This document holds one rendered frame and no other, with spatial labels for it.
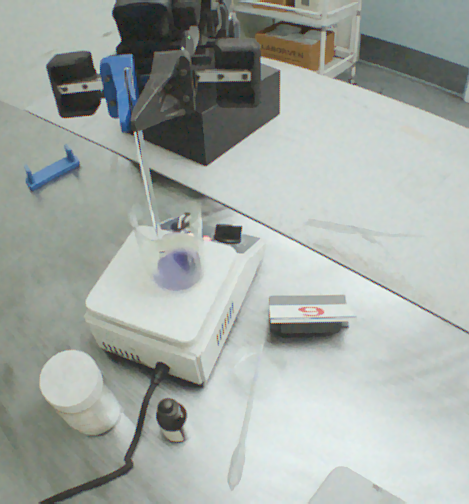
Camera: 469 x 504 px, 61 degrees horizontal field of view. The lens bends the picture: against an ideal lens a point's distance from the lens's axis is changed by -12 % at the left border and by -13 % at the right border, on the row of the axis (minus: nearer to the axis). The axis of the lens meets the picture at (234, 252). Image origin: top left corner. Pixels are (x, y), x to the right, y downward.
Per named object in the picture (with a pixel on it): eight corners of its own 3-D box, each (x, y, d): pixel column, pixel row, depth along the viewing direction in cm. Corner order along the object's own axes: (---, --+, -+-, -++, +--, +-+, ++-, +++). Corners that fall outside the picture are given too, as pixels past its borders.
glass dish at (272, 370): (295, 366, 45) (297, 356, 44) (266, 406, 42) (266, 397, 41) (252, 342, 48) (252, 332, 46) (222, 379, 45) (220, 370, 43)
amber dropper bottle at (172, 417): (177, 410, 42) (165, 381, 37) (199, 428, 41) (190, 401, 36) (157, 430, 41) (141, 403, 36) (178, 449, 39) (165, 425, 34)
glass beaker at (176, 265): (152, 248, 46) (138, 185, 40) (213, 251, 45) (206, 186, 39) (138, 303, 41) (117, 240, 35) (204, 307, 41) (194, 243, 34)
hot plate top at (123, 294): (138, 228, 49) (137, 222, 48) (240, 253, 46) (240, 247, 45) (83, 311, 41) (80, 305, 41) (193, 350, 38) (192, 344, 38)
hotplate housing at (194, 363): (173, 231, 60) (165, 185, 54) (267, 254, 56) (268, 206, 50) (90, 367, 46) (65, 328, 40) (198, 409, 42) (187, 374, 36)
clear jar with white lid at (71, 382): (77, 382, 44) (50, 344, 39) (127, 391, 44) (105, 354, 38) (61, 431, 40) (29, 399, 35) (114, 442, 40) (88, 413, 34)
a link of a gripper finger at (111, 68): (111, 117, 37) (98, 57, 32) (150, 115, 36) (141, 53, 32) (87, 163, 32) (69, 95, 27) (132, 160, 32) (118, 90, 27)
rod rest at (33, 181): (74, 157, 74) (69, 141, 71) (81, 164, 72) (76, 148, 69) (25, 183, 70) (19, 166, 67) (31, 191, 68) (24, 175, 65)
